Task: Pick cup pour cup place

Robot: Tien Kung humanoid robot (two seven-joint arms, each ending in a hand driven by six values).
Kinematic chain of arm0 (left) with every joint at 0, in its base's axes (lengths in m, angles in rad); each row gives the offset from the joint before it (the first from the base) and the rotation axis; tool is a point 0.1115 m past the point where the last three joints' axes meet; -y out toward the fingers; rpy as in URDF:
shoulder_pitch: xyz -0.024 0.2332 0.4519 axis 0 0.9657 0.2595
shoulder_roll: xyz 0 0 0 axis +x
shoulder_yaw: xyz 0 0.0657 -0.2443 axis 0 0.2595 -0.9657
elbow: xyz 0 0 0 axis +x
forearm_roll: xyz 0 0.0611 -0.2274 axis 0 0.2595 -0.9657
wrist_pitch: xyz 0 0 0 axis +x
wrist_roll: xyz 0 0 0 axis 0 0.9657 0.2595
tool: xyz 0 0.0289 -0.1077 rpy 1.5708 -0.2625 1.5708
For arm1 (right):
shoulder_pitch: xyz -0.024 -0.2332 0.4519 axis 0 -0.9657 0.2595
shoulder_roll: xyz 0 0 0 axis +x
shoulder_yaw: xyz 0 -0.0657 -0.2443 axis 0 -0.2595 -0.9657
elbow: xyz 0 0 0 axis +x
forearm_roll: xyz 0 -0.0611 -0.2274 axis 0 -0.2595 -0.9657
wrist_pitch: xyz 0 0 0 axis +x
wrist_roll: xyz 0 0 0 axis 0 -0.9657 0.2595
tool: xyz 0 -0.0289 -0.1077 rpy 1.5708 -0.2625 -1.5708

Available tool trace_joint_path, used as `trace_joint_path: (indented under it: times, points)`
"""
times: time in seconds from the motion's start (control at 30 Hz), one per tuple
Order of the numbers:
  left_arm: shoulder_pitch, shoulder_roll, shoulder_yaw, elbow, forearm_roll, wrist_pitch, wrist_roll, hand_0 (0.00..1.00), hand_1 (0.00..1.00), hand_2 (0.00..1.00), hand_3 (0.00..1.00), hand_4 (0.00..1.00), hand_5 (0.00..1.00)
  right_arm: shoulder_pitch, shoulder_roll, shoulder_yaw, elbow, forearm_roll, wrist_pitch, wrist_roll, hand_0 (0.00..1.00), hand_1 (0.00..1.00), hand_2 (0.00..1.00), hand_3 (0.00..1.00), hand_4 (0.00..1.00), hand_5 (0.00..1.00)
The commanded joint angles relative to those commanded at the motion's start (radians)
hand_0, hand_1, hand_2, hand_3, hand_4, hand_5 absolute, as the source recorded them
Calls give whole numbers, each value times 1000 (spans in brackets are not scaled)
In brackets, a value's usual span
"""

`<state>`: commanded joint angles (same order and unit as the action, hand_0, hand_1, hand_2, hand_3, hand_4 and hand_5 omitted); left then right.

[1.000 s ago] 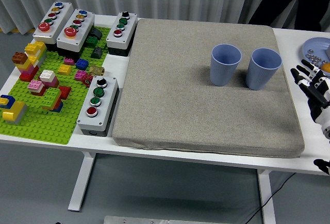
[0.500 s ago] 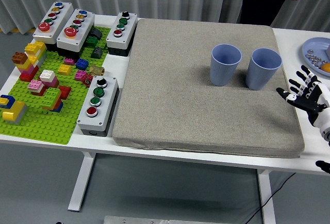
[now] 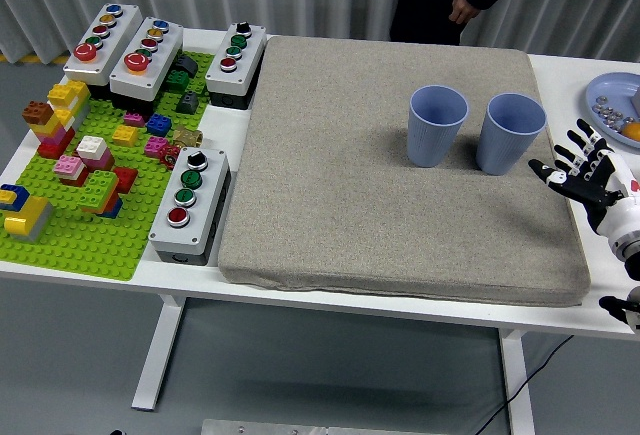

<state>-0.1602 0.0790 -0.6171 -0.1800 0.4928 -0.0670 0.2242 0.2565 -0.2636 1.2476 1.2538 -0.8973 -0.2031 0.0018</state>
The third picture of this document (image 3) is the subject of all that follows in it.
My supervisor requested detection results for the blue ribbed cup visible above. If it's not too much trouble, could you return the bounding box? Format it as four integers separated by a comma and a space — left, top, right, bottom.
475, 93, 547, 176
405, 84, 470, 169

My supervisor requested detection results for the four-button control box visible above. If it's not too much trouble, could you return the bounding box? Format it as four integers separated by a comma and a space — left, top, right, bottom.
204, 21, 269, 110
148, 147, 234, 266

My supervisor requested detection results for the grey-brown mat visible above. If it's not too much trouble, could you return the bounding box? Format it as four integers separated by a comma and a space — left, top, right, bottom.
218, 34, 592, 309

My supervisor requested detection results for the black floor cable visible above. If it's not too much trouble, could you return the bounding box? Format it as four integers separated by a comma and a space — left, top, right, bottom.
473, 334, 575, 435

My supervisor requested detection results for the pink and red brick stack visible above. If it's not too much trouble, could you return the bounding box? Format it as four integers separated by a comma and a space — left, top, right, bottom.
53, 154, 90, 187

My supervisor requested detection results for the green studded baseplate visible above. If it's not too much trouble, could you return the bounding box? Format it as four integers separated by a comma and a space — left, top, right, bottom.
0, 49, 217, 282

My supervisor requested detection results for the person's left hand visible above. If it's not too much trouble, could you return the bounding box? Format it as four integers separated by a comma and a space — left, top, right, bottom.
448, 0, 484, 26

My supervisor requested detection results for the brass pipe fitting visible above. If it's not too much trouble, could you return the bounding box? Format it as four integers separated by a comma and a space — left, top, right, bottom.
172, 124, 205, 149

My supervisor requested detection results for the red gear piece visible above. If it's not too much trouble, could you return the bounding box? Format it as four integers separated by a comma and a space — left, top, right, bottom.
158, 143, 182, 171

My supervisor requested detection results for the blue plate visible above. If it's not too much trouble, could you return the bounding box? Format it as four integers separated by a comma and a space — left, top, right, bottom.
585, 72, 640, 150

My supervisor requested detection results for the five-button control box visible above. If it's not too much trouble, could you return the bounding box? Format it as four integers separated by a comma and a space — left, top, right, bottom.
62, 2, 145, 101
108, 15, 185, 116

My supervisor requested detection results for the dark green brick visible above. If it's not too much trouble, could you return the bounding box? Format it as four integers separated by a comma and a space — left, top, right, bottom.
164, 68, 191, 94

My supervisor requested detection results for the green brick assembly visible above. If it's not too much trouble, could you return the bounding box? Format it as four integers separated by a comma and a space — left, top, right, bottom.
77, 169, 124, 220

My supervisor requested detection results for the dark grey sloped brick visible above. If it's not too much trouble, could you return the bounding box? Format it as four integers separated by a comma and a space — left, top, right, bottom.
174, 54, 200, 77

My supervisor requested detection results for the white table leg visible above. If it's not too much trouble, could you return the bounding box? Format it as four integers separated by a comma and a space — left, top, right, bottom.
498, 328, 536, 435
131, 294, 187, 412

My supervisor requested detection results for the yellow floor tape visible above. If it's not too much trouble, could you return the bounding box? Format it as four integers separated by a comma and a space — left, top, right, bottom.
0, 53, 69, 64

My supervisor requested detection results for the blue yellow grey brick assembly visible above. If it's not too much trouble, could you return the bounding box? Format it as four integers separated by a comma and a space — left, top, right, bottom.
0, 183, 55, 244

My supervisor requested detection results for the blue brick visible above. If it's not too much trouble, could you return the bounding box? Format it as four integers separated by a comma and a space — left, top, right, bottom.
145, 112, 174, 137

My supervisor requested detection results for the multicolour brick tower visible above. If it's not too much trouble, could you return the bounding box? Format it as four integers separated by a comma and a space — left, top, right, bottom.
21, 79, 92, 159

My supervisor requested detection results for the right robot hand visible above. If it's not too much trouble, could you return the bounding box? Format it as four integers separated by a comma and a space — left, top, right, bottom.
528, 118, 640, 242

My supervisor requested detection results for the yellow brick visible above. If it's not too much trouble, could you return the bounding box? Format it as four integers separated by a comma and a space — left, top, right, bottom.
112, 124, 140, 148

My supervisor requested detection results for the white and pink brick stack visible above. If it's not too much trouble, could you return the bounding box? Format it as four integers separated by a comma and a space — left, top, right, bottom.
75, 134, 116, 172

